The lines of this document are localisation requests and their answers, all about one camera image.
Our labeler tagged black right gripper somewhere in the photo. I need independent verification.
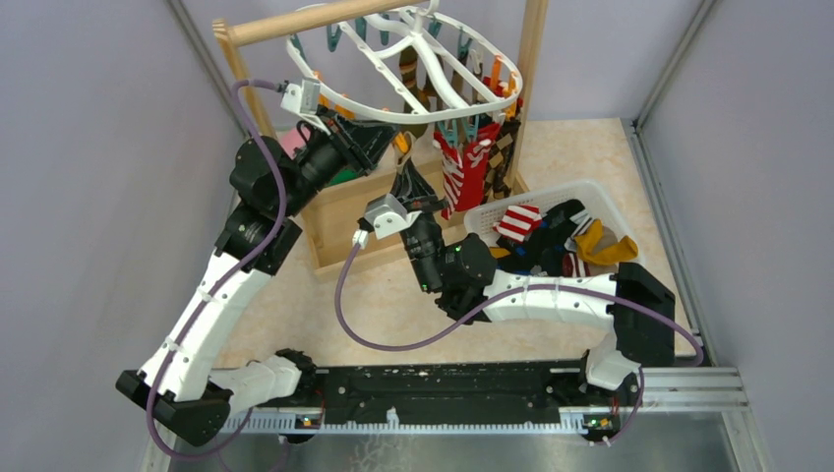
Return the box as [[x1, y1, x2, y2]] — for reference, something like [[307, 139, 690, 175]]
[[390, 155, 449, 293]]

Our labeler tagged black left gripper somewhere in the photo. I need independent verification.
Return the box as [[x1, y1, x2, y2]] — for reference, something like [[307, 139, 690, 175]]
[[277, 103, 401, 217]]

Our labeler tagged red white striped sock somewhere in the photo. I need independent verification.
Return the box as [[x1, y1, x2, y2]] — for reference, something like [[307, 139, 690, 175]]
[[433, 131, 466, 220]]

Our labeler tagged teal clothes clip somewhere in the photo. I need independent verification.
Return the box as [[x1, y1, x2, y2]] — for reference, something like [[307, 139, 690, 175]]
[[460, 115, 480, 143], [436, 119, 459, 148]]

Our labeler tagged beige argyle sock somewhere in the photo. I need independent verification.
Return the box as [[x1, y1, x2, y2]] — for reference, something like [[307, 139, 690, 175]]
[[392, 131, 416, 174]]

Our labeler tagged brown argyle sock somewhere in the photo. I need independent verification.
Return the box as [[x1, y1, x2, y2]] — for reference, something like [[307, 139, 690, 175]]
[[481, 117, 521, 204]]

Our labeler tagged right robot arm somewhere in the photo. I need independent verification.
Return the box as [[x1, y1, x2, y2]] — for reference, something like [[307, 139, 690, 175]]
[[375, 162, 677, 405]]

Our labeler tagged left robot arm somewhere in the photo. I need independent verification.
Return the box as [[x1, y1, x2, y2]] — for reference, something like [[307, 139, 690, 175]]
[[116, 108, 398, 446]]

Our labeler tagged wooden hanger rack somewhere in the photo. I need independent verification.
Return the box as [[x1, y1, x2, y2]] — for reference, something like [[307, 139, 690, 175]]
[[212, 1, 548, 280]]

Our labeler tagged white round clip hanger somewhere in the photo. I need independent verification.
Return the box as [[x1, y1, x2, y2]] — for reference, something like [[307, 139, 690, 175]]
[[281, 1, 525, 127]]

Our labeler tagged orange clothes clip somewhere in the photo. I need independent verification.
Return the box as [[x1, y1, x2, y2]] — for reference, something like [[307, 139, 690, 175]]
[[489, 54, 504, 91]]

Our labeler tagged green cloth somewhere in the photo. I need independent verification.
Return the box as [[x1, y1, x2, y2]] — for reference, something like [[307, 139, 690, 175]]
[[327, 168, 362, 187]]

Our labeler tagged pink cloth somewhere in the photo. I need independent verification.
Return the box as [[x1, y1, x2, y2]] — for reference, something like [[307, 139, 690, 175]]
[[278, 129, 309, 158]]

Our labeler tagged olive striped hanging sock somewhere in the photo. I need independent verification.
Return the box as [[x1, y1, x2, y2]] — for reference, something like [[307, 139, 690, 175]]
[[398, 46, 431, 110]]

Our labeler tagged black sock in basket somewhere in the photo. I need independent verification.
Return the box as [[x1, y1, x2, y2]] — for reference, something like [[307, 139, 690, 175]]
[[493, 199, 593, 276]]

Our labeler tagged yellow sock in basket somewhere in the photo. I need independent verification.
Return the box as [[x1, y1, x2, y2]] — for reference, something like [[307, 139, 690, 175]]
[[489, 219, 639, 270]]

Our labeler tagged white plastic laundry basket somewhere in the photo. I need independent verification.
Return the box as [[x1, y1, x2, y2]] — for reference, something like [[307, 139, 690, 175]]
[[463, 179, 646, 266]]

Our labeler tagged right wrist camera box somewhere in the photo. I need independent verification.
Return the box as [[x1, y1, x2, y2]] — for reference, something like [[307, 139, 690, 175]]
[[360, 194, 421, 240]]

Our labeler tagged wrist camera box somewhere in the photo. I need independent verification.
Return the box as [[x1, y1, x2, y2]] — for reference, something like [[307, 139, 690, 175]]
[[360, 194, 421, 240], [280, 78, 321, 117]]

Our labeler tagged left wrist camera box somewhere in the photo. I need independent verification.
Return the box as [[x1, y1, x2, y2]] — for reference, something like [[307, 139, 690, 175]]
[[280, 78, 321, 117]]

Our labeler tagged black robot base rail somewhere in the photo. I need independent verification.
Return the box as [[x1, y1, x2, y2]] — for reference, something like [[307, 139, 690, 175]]
[[254, 346, 653, 444]]

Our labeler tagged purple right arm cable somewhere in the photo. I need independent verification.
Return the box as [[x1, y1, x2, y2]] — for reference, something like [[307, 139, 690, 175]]
[[333, 231, 706, 447]]

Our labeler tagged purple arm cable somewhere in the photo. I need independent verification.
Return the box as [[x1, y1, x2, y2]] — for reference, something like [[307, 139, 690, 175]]
[[144, 79, 289, 472], [333, 231, 706, 447]]

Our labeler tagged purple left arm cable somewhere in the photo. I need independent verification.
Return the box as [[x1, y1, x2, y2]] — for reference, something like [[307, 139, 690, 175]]
[[144, 79, 289, 472]]

